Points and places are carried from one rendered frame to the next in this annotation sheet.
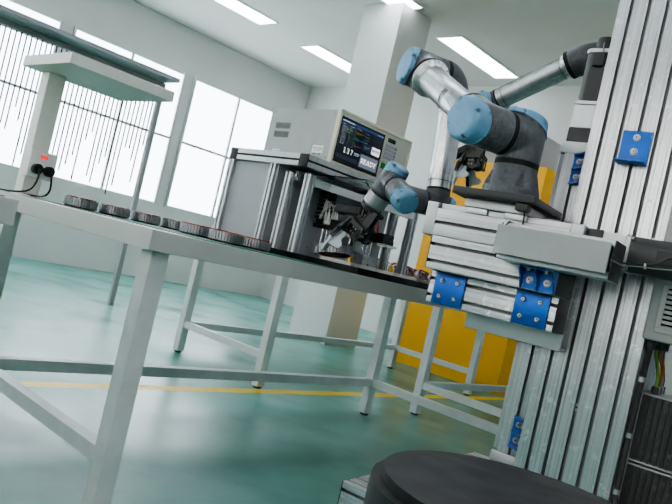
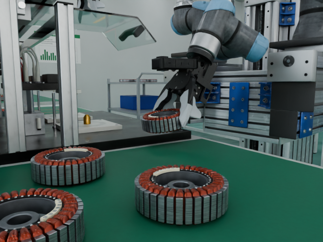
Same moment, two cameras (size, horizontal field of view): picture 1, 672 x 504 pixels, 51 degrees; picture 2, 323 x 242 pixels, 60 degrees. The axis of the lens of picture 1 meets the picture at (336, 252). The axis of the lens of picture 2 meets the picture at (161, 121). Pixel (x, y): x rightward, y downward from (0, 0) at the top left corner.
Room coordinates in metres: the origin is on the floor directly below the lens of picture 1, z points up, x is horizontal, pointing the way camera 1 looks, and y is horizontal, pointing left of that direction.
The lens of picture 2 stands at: (2.14, 0.66, 0.90)
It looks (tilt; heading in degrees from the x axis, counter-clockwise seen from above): 8 degrees down; 284
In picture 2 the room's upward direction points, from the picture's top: straight up
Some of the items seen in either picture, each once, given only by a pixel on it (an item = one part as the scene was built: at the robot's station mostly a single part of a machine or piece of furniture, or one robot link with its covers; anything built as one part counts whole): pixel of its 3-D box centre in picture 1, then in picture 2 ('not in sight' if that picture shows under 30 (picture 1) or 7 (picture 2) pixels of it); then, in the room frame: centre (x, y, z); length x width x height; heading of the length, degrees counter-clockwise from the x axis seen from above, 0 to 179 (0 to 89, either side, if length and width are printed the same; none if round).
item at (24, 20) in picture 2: not in sight; (17, 12); (2.58, 0.14, 1.05); 0.06 x 0.04 x 0.04; 137
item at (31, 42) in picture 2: (365, 200); (36, 38); (2.69, -0.07, 1.03); 0.62 x 0.01 x 0.03; 137
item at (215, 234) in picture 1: (226, 237); (180, 190); (2.20, 0.34, 0.77); 0.11 x 0.11 x 0.04
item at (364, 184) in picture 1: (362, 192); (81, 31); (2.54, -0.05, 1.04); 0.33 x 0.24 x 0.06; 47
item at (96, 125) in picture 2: (349, 263); (87, 126); (2.54, -0.05, 0.78); 0.15 x 0.15 x 0.01; 47
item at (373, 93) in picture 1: (360, 176); not in sight; (6.92, -0.06, 1.65); 0.50 x 0.45 x 3.30; 47
